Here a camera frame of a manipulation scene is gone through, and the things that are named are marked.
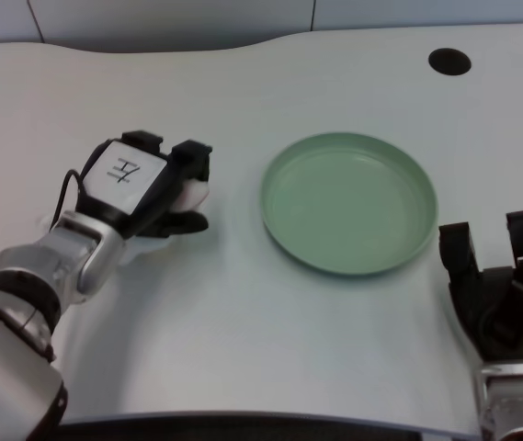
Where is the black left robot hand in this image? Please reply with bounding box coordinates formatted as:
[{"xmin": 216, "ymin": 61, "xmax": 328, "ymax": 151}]
[{"xmin": 77, "ymin": 130, "xmax": 214, "ymax": 241}]

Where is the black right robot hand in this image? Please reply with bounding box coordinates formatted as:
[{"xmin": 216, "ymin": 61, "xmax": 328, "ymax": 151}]
[{"xmin": 438, "ymin": 209, "xmax": 523, "ymax": 365}]

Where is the white rabbit doll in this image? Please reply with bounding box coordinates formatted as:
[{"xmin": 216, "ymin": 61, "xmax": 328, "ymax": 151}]
[{"xmin": 35, "ymin": 179, "xmax": 211, "ymax": 267}]

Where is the green round plate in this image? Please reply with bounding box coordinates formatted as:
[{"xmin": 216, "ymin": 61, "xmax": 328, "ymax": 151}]
[{"xmin": 260, "ymin": 131, "xmax": 439, "ymax": 277}]

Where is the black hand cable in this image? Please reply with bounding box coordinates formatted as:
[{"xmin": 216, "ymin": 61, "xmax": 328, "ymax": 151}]
[{"xmin": 48, "ymin": 169, "xmax": 84, "ymax": 231}]

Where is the black table cable grommet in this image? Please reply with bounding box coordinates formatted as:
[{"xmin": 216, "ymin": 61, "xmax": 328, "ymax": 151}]
[{"xmin": 427, "ymin": 47, "xmax": 472, "ymax": 77}]

